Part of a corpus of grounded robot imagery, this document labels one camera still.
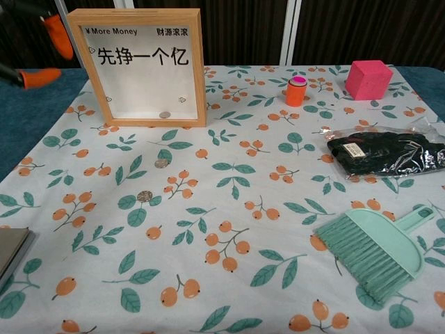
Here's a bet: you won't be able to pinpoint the pink foam cube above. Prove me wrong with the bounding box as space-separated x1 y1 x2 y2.
344 60 395 101

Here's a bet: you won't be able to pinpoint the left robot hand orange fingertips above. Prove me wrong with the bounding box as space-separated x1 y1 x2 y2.
0 11 75 90

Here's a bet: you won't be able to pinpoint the dark slatted partition panel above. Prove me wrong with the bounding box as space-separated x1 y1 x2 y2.
67 0 119 11
133 0 282 67
299 0 445 67
0 0 59 70

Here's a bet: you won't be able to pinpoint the floral print tablecloth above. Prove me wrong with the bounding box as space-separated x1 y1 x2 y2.
0 64 445 334

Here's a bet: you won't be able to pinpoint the orange cylinder pink cap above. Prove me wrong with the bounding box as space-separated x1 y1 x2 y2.
285 75 307 107

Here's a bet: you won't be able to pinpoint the silver digital scale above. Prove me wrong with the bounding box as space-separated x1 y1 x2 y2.
0 228 37 292

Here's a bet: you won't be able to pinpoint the black gloves in plastic bag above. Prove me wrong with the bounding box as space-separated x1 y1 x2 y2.
312 116 445 182

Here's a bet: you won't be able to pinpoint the green bristle hand brush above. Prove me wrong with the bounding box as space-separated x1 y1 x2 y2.
312 214 413 307

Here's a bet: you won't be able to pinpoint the wooden coin bank frame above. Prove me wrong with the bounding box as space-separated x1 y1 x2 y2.
67 8 208 128

